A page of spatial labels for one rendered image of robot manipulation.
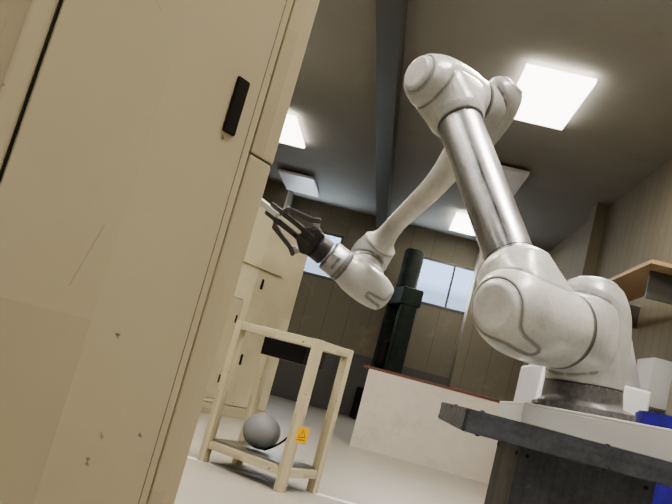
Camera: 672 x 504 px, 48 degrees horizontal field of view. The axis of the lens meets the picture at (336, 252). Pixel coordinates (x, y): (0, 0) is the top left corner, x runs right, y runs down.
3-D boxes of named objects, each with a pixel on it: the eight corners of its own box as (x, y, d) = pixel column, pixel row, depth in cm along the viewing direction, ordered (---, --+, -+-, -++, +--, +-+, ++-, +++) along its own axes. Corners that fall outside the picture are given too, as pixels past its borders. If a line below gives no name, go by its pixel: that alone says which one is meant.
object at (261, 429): (280, 492, 386) (320, 339, 398) (196, 459, 420) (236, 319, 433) (317, 493, 414) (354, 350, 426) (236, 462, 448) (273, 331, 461)
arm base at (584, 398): (615, 422, 163) (618, 396, 164) (636, 423, 142) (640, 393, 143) (528, 406, 167) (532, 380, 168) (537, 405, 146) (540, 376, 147)
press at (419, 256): (394, 428, 1333) (435, 260, 1381) (395, 432, 1235) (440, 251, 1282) (349, 416, 1341) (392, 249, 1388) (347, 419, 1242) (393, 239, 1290)
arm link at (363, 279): (328, 288, 204) (335, 269, 217) (373, 323, 206) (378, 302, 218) (353, 260, 201) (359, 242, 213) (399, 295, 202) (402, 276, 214)
